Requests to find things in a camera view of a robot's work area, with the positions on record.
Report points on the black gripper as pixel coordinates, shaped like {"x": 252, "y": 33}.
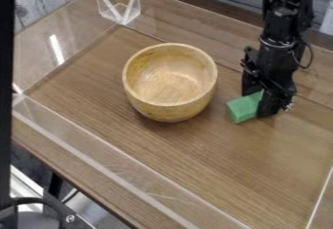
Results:
{"x": 268, "y": 73}

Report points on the green rectangular block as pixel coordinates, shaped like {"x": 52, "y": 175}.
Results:
{"x": 242, "y": 108}

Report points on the light wooden bowl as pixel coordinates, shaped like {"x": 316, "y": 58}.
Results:
{"x": 169, "y": 81}

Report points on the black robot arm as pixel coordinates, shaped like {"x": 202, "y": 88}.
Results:
{"x": 286, "y": 22}

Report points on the white object at right edge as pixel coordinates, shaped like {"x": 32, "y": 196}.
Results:
{"x": 326, "y": 25}

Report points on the black table leg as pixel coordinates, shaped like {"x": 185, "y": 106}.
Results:
{"x": 55, "y": 186}

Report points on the black vertical pole at left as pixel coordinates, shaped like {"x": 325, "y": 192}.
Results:
{"x": 7, "y": 34}

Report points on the clear acrylic enclosure wall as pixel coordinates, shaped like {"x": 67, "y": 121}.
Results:
{"x": 203, "y": 174}

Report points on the black metal bracket with screw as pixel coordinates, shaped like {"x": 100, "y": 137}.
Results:
{"x": 63, "y": 217}

